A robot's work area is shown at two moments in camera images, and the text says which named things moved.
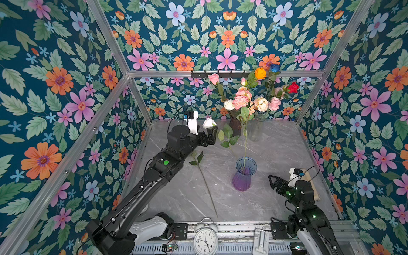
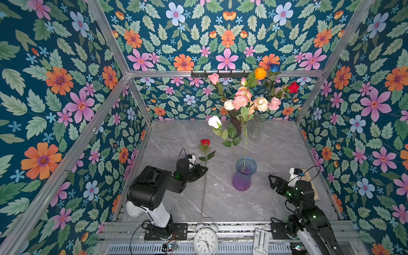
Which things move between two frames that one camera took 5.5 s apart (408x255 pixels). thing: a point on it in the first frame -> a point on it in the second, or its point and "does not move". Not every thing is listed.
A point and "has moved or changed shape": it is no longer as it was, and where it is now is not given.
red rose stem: x=197 y=163 -> x=205 y=143
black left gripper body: x=203 y=139 -> x=194 y=174
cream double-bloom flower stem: x=261 y=103 does not move
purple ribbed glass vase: x=245 y=167 does not move
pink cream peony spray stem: x=241 y=101 does not move
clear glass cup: x=255 y=127 does not move
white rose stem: x=226 y=134 has moved or changed shape
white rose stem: x=229 y=104 does not move
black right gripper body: x=288 y=193 does not move
